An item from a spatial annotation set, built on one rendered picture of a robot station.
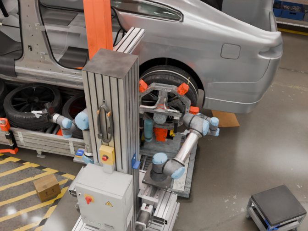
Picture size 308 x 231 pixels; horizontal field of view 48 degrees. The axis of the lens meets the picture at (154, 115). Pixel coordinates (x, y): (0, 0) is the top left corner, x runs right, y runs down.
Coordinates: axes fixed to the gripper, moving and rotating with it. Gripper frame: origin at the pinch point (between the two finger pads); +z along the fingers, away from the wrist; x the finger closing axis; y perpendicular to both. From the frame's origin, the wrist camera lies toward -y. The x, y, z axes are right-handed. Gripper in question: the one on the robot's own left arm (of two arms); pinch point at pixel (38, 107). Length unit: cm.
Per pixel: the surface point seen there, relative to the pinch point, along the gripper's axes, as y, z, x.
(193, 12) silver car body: -63, -71, 124
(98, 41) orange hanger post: -53, -31, 44
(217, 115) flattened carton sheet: 103, -77, 222
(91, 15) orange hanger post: -74, -28, 40
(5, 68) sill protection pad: 24, 115, 50
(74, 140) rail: 78, 17, 50
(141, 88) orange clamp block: 8, -43, 88
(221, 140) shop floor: 109, -102, 183
